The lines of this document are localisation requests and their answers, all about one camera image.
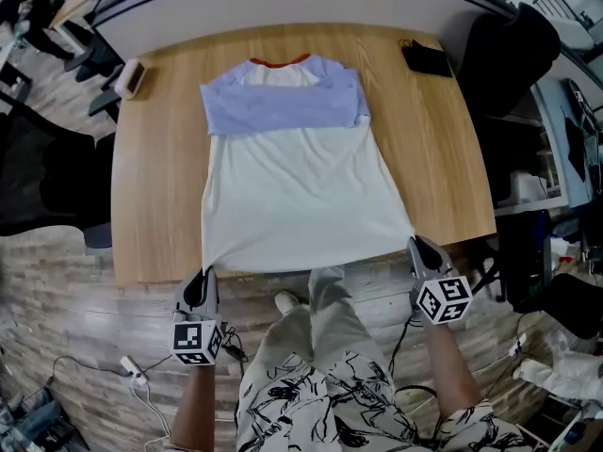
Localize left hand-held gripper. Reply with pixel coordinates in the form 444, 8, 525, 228
170, 266, 225, 367

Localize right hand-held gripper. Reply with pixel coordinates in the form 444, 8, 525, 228
406, 235, 474, 326

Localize white shirt with blue sleeves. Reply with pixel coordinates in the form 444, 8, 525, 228
199, 53, 416, 274

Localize person's left forearm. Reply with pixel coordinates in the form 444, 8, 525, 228
169, 363, 219, 452

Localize person's right forearm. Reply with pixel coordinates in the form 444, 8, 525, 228
423, 321, 485, 417

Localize person's left shoe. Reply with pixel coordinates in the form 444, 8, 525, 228
273, 290, 303, 318

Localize white power strip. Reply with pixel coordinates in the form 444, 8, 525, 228
119, 354, 149, 389

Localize person's beige trousers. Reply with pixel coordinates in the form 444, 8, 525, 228
253, 265, 395, 376

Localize white cabinet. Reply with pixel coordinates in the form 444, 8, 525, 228
497, 169, 548, 210

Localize light blue desk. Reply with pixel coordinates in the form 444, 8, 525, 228
530, 76, 603, 209

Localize black cloth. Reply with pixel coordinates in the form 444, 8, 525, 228
563, 115, 589, 184

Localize black mesh office chair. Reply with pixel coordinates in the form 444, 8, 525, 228
0, 105, 117, 250

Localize black pouch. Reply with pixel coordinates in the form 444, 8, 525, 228
399, 39, 453, 79

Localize black high-back office chair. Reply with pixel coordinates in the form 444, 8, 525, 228
455, 1, 562, 209

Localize black office chair with headrest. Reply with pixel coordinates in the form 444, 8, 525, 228
62, 29, 125, 122

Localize white desk partition black rim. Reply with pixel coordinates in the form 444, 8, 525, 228
90, 0, 603, 84

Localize black cable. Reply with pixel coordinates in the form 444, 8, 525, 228
220, 323, 250, 377
386, 315, 444, 444

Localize white cable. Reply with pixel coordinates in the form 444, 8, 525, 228
133, 382, 174, 452

